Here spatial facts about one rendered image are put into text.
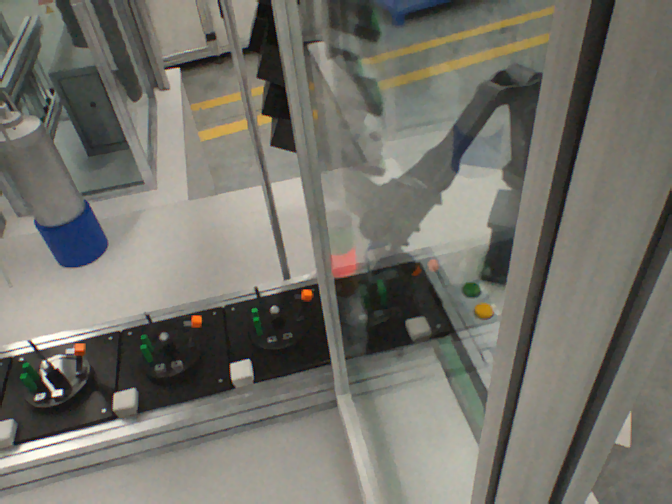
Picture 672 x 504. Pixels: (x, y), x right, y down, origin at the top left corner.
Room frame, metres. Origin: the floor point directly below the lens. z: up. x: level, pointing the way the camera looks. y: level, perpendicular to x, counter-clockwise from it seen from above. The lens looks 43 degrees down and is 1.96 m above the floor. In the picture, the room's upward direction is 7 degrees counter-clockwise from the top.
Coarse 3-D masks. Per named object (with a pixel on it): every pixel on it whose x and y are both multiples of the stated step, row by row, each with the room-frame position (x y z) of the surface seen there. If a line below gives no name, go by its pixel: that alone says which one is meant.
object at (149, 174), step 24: (0, 0) 1.60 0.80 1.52; (72, 0) 1.63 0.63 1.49; (120, 0) 2.28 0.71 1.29; (96, 48) 1.63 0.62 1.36; (144, 72) 2.28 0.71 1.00; (120, 96) 1.64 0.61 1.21; (120, 120) 1.63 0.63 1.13; (0, 168) 1.57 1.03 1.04; (144, 168) 1.63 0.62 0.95; (96, 192) 1.61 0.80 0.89; (120, 192) 1.61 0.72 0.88
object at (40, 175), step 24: (0, 120) 1.33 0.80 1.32; (24, 120) 1.35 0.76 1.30; (0, 144) 1.28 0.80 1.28; (24, 144) 1.29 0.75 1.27; (48, 144) 1.33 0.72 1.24; (24, 168) 1.28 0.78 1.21; (48, 168) 1.30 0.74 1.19; (24, 192) 1.28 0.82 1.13; (48, 192) 1.28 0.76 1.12; (72, 192) 1.33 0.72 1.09; (48, 216) 1.28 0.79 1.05; (72, 216) 1.30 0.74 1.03
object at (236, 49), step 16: (224, 0) 1.03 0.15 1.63; (224, 16) 1.03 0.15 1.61; (240, 48) 1.03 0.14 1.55; (240, 64) 1.03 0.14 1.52; (240, 80) 1.03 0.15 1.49; (256, 128) 1.03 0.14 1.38; (256, 144) 1.03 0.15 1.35; (256, 160) 1.35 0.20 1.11; (272, 192) 1.03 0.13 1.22; (272, 208) 1.03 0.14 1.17; (272, 224) 1.03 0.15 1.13; (288, 272) 1.03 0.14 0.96
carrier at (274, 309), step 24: (312, 288) 0.95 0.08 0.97; (240, 312) 0.90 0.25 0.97; (264, 312) 0.88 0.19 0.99; (288, 312) 0.87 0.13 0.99; (312, 312) 0.87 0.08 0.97; (240, 336) 0.83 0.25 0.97; (264, 336) 0.80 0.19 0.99; (288, 336) 0.78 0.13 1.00; (312, 336) 0.80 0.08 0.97; (240, 360) 0.76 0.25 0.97; (264, 360) 0.75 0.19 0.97; (288, 360) 0.74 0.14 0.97; (312, 360) 0.74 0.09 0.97; (240, 384) 0.70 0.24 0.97
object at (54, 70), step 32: (32, 0) 1.62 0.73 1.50; (64, 0) 1.64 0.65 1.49; (0, 32) 1.61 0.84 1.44; (32, 32) 1.62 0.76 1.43; (64, 32) 1.63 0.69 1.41; (0, 64) 1.60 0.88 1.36; (32, 64) 1.61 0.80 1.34; (64, 64) 1.62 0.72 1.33; (0, 96) 1.59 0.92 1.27; (32, 96) 1.61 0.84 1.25; (64, 96) 1.62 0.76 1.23; (96, 96) 1.63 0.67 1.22; (128, 96) 1.82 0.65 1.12; (64, 128) 1.61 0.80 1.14; (96, 128) 1.63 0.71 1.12; (64, 160) 1.61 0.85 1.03; (96, 160) 1.62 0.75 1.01; (128, 160) 1.63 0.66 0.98
